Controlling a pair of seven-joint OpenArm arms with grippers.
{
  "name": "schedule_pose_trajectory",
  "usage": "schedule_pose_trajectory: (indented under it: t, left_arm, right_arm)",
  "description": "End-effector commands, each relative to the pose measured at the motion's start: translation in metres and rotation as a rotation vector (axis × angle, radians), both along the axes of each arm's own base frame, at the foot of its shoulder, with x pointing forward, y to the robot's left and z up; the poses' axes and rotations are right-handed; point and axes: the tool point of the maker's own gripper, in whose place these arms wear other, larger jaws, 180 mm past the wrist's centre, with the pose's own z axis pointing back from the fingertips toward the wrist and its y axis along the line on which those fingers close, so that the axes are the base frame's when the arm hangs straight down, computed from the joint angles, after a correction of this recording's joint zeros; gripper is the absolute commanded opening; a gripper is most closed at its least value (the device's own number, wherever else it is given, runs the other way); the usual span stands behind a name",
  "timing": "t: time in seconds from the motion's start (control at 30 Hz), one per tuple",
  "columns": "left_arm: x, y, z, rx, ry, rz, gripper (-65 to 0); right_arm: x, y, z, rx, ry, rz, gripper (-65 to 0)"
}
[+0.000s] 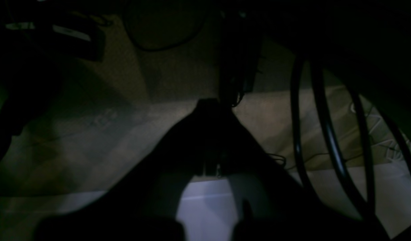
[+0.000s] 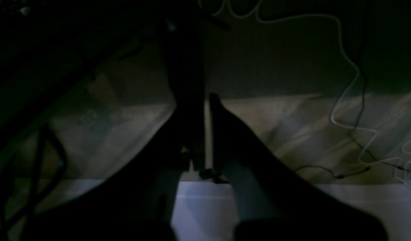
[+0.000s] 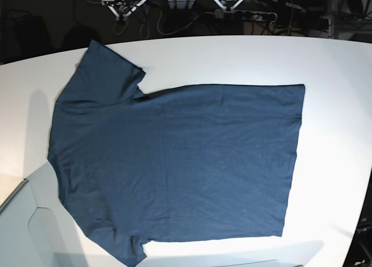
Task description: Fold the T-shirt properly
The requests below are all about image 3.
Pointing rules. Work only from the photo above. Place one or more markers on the dark blue T-shirt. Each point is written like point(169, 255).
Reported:
point(194, 163)

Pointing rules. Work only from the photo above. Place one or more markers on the white power strip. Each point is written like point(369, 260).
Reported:
point(246, 15)

